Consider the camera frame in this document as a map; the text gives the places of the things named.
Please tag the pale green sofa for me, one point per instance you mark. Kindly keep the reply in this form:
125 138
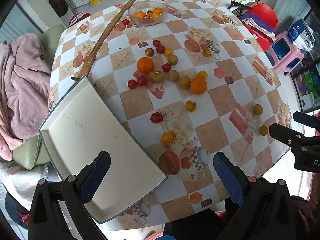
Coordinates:
50 37

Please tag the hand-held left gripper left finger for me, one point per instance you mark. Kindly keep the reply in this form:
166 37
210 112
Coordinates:
96 177

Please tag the white cloth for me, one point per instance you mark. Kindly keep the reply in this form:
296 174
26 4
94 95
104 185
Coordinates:
22 180

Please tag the pink blanket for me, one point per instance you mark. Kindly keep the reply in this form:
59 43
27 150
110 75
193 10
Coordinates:
22 80

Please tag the yellow plastic basin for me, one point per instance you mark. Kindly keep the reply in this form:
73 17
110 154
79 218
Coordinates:
97 0

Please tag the white washing machine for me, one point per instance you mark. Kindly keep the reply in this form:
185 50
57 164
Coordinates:
57 5

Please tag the clear glass bowl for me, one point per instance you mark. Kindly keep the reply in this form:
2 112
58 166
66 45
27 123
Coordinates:
135 21

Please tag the black folding stand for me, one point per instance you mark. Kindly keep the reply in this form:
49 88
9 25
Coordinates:
238 5

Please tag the checkered printed tablecloth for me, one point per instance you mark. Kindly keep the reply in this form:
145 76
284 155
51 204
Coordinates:
225 100

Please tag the red plastic chair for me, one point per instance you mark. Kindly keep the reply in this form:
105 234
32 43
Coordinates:
265 13

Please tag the long wooden back scratcher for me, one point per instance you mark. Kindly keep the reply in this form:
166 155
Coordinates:
105 35

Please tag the blue and white bag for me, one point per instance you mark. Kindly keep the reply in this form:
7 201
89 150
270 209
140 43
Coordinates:
298 28

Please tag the white square tray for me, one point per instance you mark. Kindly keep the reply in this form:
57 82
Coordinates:
82 135

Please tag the olive yellow cherry tomato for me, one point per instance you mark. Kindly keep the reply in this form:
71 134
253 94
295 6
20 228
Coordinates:
172 59
157 76
173 75
184 81

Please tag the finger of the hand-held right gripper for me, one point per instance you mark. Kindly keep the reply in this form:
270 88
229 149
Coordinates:
280 131
303 118

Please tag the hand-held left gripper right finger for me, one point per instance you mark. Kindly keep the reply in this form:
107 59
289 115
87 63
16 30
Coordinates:
228 177

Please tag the red mop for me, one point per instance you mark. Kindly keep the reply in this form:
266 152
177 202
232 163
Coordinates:
71 8

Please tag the purple cloth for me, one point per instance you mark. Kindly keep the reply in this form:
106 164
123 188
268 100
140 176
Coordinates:
260 26

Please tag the pink plastic stool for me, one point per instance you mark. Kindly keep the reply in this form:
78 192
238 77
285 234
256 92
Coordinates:
297 52

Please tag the large orange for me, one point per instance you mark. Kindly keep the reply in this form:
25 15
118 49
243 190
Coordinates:
139 14
155 15
158 10
145 65
198 85

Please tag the dark display shelf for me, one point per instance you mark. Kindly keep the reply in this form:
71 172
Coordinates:
307 85

